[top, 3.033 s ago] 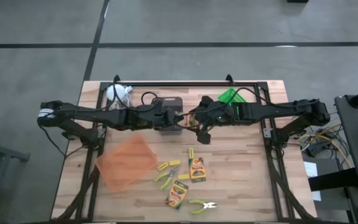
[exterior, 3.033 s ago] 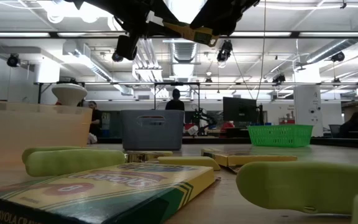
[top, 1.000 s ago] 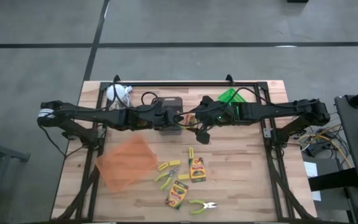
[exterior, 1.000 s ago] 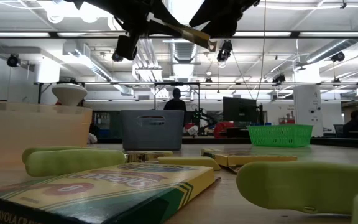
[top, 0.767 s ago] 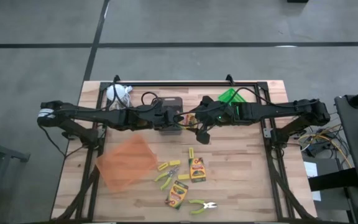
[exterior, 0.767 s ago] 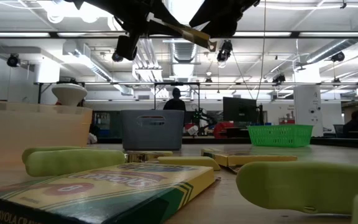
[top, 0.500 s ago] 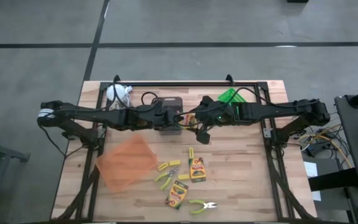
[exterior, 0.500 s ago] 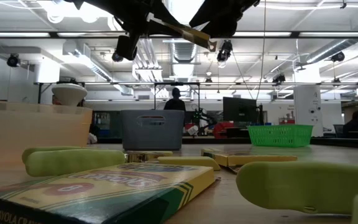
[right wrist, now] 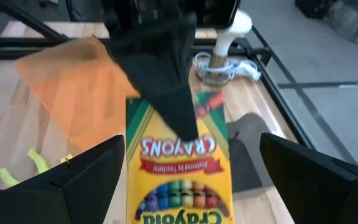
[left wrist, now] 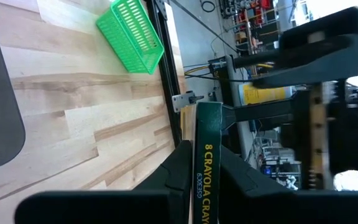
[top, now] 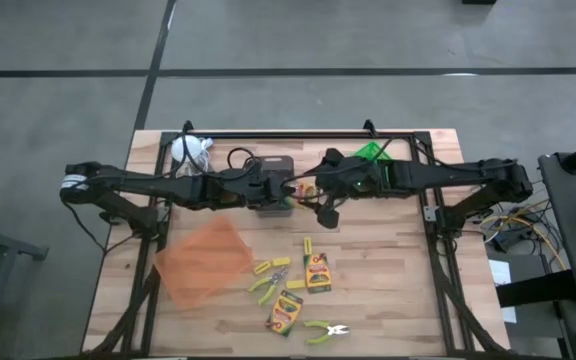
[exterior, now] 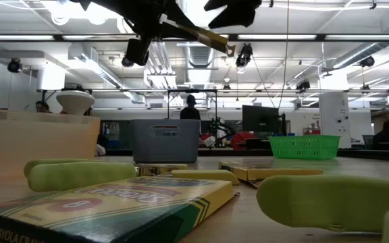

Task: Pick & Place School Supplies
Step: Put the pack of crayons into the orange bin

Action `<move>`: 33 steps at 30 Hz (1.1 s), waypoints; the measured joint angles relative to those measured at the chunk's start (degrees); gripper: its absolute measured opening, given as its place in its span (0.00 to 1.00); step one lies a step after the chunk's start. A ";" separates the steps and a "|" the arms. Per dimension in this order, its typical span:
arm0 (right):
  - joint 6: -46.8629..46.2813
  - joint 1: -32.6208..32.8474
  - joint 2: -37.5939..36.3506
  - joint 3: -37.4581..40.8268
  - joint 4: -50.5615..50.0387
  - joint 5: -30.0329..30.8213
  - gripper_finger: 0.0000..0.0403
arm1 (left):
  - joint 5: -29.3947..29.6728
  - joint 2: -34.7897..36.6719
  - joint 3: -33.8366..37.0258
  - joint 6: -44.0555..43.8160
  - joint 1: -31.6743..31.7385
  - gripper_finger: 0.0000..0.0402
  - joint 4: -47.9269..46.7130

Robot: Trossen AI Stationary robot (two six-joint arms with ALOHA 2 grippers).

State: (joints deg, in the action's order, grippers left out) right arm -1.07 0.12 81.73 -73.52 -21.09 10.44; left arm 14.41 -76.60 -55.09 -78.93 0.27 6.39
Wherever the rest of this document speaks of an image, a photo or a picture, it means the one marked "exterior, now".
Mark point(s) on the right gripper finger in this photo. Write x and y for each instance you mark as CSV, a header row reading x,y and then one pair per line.
x,y
236,11

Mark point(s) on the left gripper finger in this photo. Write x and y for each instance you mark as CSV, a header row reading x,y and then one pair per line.
x,y
171,32
179,15

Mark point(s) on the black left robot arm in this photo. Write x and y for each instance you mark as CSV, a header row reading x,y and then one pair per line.
x,y
100,5

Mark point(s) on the black ceiling spotlight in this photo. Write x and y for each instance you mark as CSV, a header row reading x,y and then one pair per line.
x,y
128,63
13,65
367,61
303,85
244,55

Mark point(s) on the black overhead light bar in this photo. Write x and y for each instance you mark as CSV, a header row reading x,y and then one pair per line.
x,y
79,37

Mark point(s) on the person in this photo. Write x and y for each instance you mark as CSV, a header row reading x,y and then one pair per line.
x,y
42,107
385,136
190,113

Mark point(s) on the white dome lamp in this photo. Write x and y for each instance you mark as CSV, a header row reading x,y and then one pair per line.
x,y
75,99

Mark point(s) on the black computer monitor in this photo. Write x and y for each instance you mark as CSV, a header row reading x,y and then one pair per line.
x,y
260,119

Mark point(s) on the gray plastic storage bin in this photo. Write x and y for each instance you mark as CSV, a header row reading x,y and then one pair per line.
x,y
165,145

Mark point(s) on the small white device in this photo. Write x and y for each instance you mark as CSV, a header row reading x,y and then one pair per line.
x,y
209,141

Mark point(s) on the blue storage shelf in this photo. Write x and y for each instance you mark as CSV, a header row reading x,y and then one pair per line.
x,y
110,143

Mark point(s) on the white pillar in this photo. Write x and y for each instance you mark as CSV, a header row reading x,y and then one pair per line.
x,y
334,114

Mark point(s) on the green plastic mesh basket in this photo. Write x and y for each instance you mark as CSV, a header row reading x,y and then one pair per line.
x,y
304,148

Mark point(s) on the translucent orange plastic tray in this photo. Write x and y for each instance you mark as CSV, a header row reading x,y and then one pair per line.
x,y
29,141

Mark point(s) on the silver ventilation duct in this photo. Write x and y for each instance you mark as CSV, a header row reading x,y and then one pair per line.
x,y
201,59

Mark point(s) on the black metal frame stand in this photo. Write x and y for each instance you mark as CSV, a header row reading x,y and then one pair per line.
x,y
42,101
192,90

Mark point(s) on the black metal table frame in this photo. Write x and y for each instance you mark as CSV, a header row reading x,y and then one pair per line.
x,y
235,152

